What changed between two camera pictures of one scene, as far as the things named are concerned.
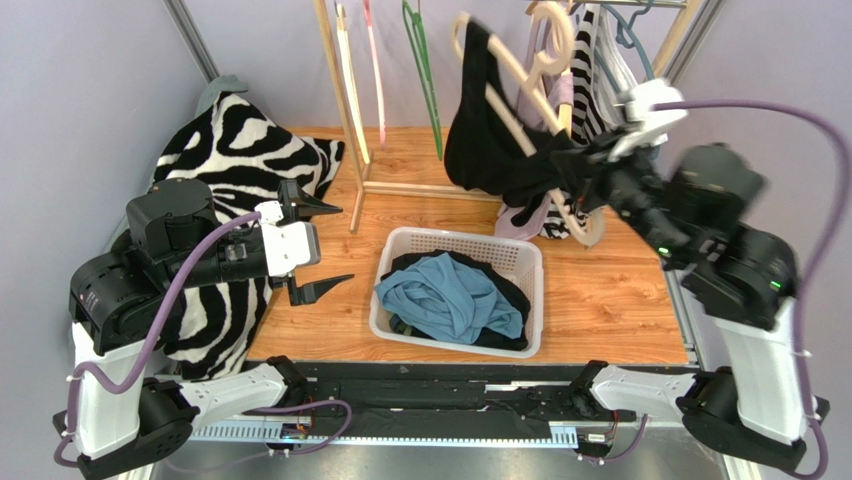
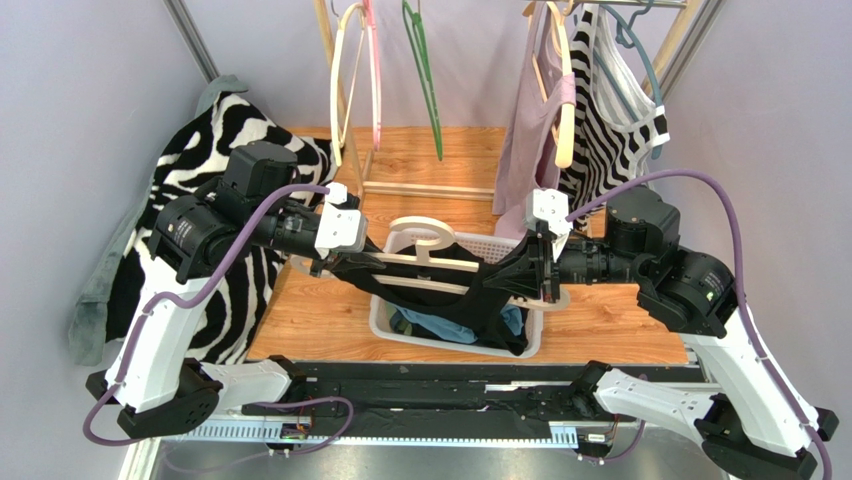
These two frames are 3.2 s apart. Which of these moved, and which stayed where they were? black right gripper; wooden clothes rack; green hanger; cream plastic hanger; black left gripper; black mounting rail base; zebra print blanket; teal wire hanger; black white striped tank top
Moved: black left gripper; black right gripper; cream plastic hanger
Stayed: teal wire hanger; wooden clothes rack; green hanger; black mounting rail base; zebra print blanket; black white striped tank top
